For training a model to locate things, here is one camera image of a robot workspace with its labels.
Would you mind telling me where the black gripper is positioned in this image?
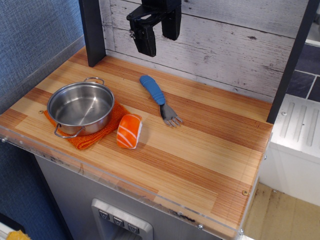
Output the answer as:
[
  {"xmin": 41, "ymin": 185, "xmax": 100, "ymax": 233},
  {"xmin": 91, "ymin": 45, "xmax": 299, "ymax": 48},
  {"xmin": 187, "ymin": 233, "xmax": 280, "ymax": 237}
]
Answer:
[{"xmin": 126, "ymin": 0, "xmax": 182, "ymax": 57}]

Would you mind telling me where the blue handled metal fork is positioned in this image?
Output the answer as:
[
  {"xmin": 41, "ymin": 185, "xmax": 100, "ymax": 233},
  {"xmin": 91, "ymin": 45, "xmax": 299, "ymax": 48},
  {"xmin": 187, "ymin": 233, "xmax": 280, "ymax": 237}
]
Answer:
[{"xmin": 139, "ymin": 75, "xmax": 183, "ymax": 127}]

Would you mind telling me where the clear acrylic table edge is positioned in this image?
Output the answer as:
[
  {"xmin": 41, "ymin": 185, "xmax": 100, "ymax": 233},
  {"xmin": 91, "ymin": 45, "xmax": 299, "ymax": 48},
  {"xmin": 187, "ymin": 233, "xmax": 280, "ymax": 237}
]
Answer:
[{"xmin": 0, "ymin": 120, "xmax": 272, "ymax": 240}]

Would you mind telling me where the orange knitted cloth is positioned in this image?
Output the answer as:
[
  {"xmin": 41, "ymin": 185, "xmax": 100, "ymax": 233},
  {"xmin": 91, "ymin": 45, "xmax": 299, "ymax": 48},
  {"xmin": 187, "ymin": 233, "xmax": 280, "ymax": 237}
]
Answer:
[{"xmin": 43, "ymin": 99, "xmax": 132, "ymax": 151}]

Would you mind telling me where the salmon sushi toy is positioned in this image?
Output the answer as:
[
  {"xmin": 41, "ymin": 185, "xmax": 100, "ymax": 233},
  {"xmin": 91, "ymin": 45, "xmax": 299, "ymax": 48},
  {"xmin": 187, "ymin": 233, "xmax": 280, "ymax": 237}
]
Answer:
[{"xmin": 116, "ymin": 114, "xmax": 143, "ymax": 149}]

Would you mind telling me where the white toy sink counter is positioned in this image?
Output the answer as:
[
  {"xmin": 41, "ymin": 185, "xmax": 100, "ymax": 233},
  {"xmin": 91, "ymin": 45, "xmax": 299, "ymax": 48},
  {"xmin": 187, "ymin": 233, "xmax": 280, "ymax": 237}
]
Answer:
[{"xmin": 259, "ymin": 94, "xmax": 320, "ymax": 205}]

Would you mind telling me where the black right vertical post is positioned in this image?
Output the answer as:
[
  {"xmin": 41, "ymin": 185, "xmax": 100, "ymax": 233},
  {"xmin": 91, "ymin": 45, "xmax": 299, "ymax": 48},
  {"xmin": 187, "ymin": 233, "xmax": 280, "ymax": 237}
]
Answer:
[{"xmin": 266, "ymin": 0, "xmax": 320, "ymax": 124}]

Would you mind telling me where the stainless steel pot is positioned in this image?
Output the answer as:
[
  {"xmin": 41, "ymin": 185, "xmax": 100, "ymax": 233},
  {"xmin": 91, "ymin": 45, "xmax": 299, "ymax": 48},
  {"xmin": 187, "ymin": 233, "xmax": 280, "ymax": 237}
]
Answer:
[{"xmin": 47, "ymin": 77, "xmax": 116, "ymax": 139}]

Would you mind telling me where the black left vertical post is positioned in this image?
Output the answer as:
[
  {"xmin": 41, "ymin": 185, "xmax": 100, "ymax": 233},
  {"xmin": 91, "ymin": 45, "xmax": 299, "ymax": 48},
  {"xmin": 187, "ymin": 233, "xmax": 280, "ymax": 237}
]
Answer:
[{"xmin": 78, "ymin": 0, "xmax": 106, "ymax": 67}]

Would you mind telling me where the grey dispenser button panel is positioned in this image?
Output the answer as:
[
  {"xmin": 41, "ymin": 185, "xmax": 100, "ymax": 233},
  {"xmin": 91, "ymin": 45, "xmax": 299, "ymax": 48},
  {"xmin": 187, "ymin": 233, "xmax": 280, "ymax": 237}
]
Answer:
[{"xmin": 91, "ymin": 198, "xmax": 154, "ymax": 240}]

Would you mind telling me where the black vertical post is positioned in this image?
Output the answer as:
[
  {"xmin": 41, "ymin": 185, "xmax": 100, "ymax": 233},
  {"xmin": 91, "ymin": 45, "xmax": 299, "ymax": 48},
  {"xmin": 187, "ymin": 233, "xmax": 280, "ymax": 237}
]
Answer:
[
  {"xmin": 266, "ymin": 0, "xmax": 320, "ymax": 124},
  {"xmin": 78, "ymin": 0, "xmax": 106, "ymax": 67}
]

